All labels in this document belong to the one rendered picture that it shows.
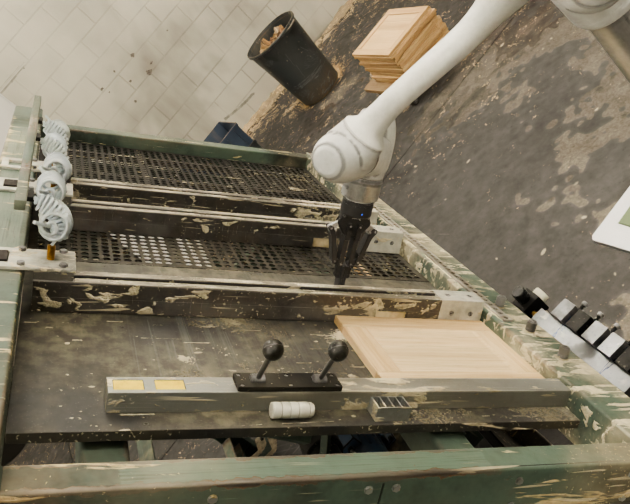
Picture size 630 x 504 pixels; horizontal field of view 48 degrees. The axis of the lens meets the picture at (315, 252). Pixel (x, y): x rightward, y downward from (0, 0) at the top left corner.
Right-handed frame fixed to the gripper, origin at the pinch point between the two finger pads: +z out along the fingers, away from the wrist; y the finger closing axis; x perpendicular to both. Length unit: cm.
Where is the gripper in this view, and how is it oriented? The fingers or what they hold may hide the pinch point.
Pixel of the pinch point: (340, 277)
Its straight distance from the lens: 174.7
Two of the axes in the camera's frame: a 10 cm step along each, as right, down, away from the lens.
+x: 3.1, 3.8, -8.7
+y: -9.3, -0.7, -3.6
